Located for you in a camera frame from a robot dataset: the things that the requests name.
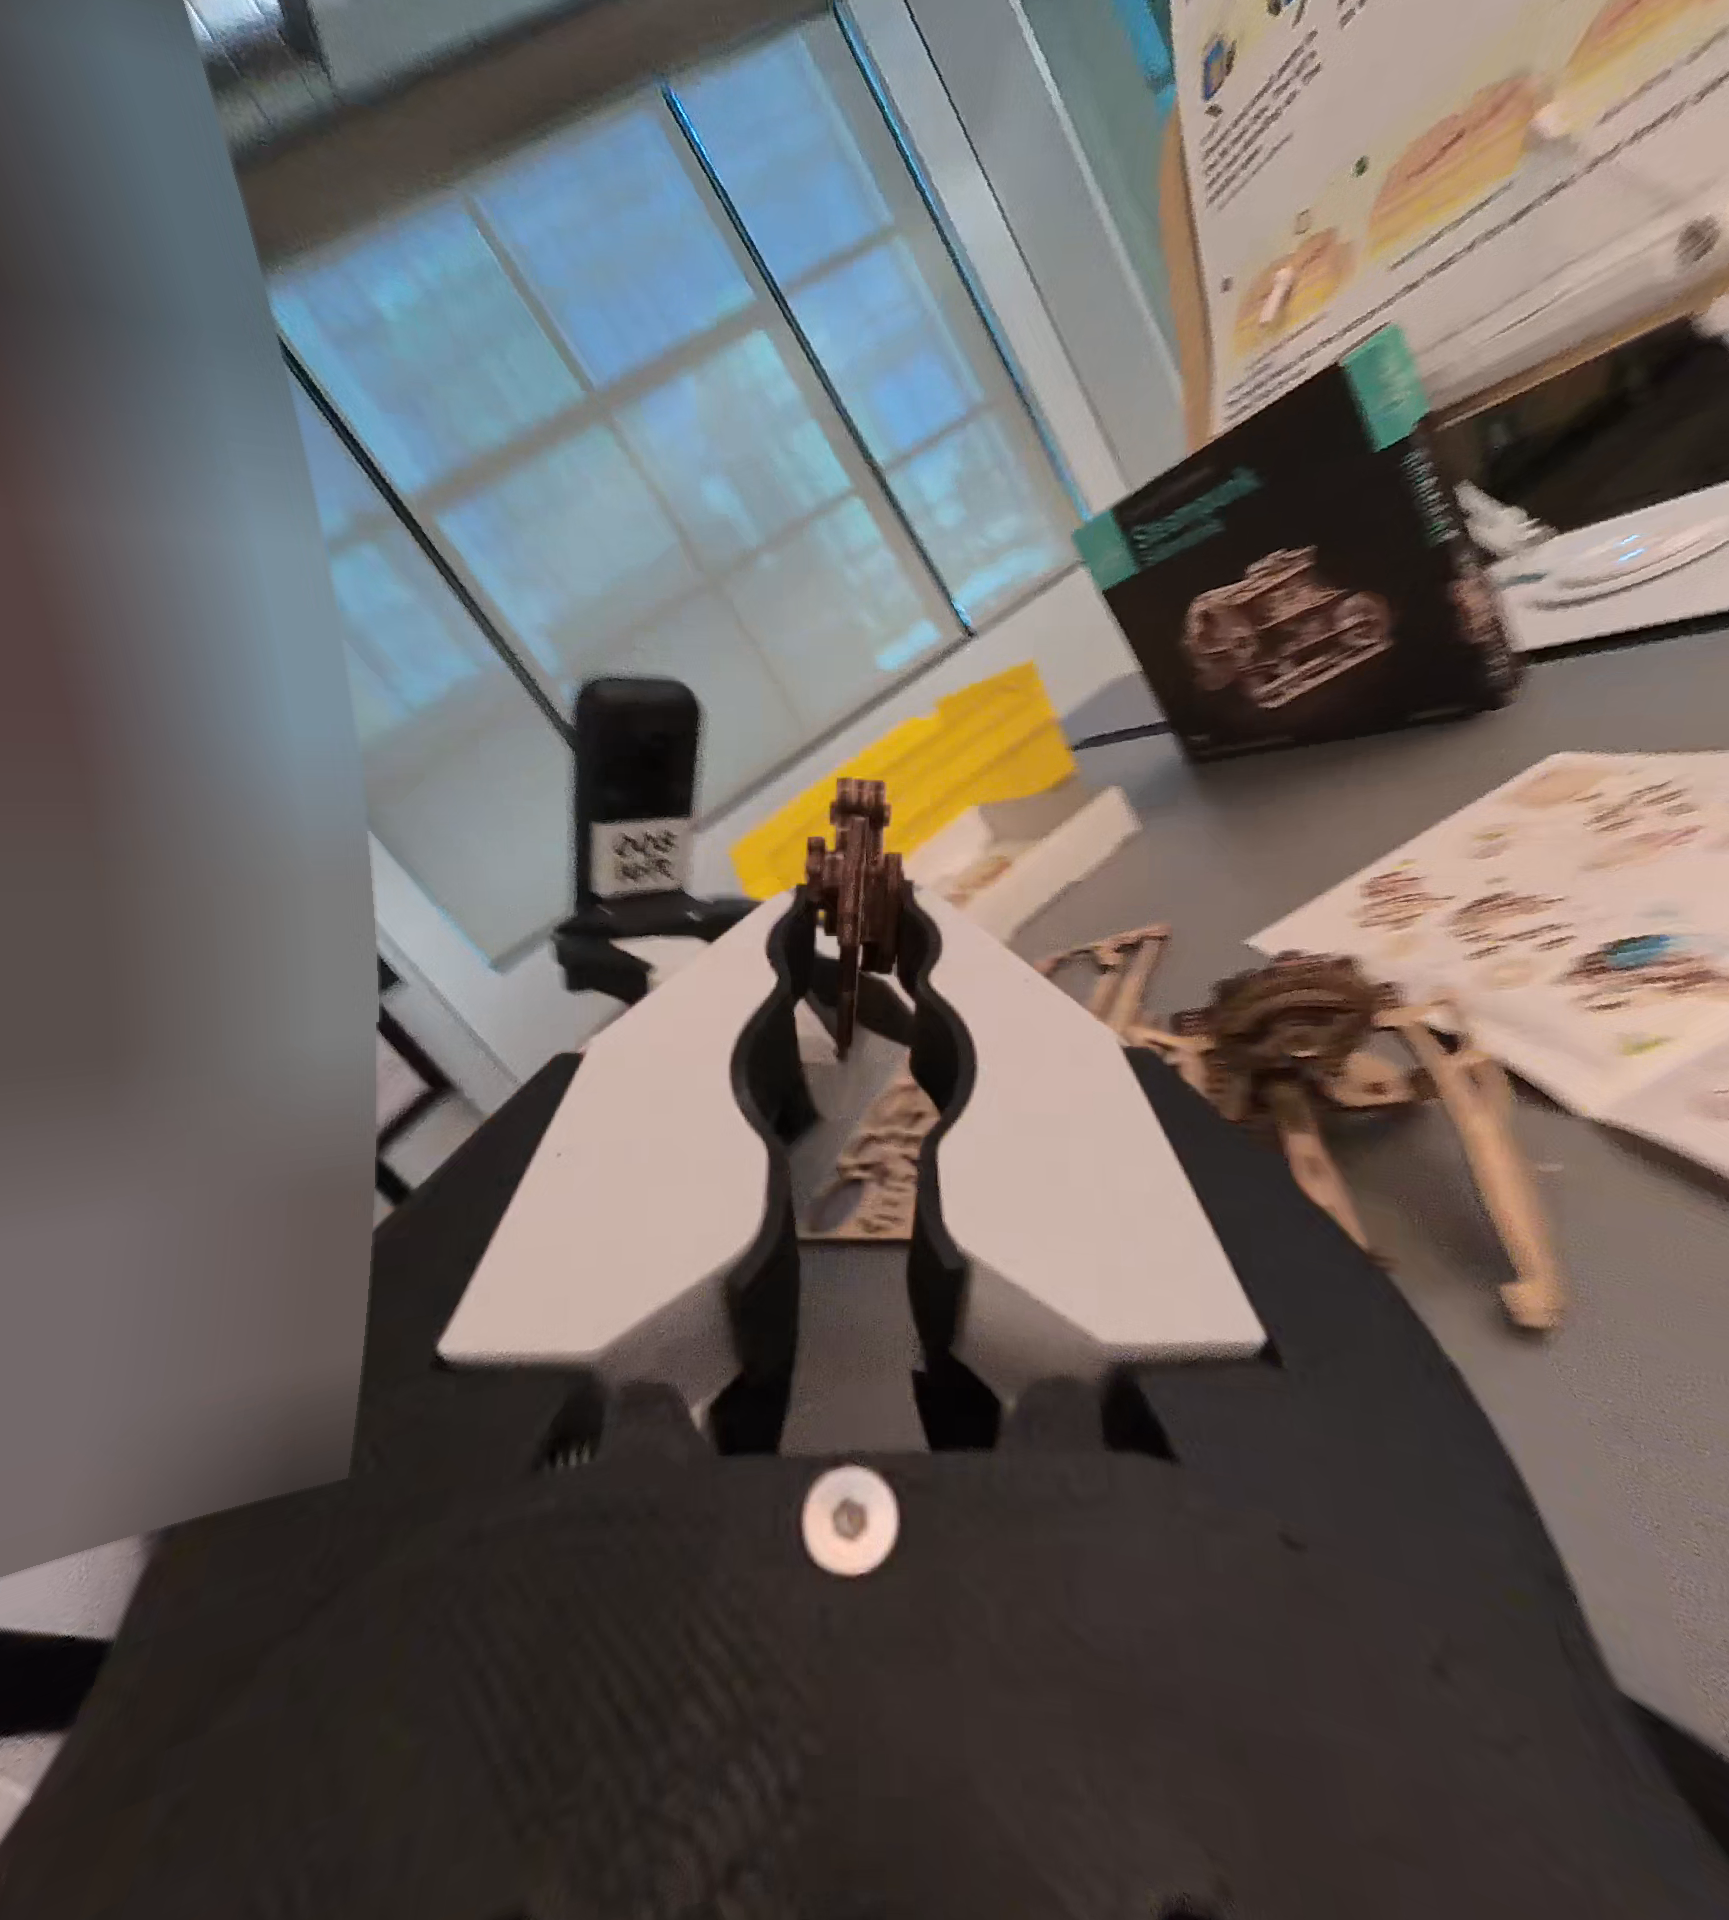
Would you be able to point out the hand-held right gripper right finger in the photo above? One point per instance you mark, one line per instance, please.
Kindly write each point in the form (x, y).
(1088, 1200)

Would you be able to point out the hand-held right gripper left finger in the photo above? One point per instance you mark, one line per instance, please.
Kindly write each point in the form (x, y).
(608, 1200)

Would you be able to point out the wooden legged model piece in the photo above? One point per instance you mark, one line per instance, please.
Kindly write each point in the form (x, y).
(1282, 1035)

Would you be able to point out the wooden gear mechanism model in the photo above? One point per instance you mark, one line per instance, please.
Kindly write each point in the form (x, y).
(857, 901)

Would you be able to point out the model instruction booklet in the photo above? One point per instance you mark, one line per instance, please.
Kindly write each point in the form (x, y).
(1630, 961)

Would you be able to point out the black model kit box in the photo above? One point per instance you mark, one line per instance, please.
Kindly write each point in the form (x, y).
(1253, 630)

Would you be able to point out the perforated wooden part sheet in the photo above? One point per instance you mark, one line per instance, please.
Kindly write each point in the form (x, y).
(871, 1185)

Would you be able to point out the white cardboard tray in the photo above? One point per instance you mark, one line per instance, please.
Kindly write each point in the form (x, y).
(1074, 840)

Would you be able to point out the yellow plastic bin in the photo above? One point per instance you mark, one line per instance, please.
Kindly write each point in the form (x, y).
(954, 751)

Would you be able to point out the large window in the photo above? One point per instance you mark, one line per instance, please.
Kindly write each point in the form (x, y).
(579, 374)

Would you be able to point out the white tablet stand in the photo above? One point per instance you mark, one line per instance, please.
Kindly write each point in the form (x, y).
(1673, 571)

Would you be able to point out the printed instruction board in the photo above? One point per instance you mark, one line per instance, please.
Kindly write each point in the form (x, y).
(1479, 151)

